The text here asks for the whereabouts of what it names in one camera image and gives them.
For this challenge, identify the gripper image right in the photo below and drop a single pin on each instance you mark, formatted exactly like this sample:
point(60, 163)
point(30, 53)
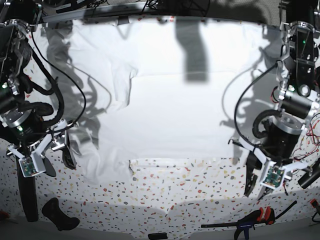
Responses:
point(280, 135)

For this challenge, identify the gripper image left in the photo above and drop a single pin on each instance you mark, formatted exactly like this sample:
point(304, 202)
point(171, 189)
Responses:
point(26, 129)

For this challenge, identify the white T-shirt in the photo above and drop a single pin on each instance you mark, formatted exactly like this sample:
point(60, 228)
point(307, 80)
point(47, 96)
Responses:
point(159, 89)

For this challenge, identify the black chair armrest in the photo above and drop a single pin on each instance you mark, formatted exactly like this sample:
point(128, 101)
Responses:
point(28, 196)

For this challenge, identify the black orange bar clamp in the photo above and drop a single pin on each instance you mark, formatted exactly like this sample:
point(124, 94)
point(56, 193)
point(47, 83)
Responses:
point(248, 222)

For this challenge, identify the black game controller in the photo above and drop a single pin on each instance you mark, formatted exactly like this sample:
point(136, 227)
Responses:
point(52, 211)

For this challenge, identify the terrazzo pattern table cloth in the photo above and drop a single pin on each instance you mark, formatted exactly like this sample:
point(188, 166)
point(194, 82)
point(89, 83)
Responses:
point(161, 196)

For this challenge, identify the black cylinder flashlight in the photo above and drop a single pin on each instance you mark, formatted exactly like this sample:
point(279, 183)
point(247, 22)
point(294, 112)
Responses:
point(306, 180)

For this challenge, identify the small orange clip right edge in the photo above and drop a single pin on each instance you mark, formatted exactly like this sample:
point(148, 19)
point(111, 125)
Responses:
point(314, 203)

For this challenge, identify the small black rectangular device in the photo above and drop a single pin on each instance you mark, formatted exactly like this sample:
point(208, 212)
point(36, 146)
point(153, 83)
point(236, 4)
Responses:
point(158, 236)

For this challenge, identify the black phone stand top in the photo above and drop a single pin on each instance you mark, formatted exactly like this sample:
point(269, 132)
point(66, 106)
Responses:
point(123, 20)

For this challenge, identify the wrist camera board image right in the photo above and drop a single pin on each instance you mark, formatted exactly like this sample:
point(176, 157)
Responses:
point(273, 175)

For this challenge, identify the wrist camera board image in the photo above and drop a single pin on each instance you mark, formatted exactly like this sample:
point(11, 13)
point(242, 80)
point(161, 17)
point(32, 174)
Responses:
point(273, 175)
point(32, 166)

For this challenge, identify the wrist camera board image left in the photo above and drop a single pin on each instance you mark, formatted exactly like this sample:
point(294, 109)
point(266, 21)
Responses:
point(32, 166)

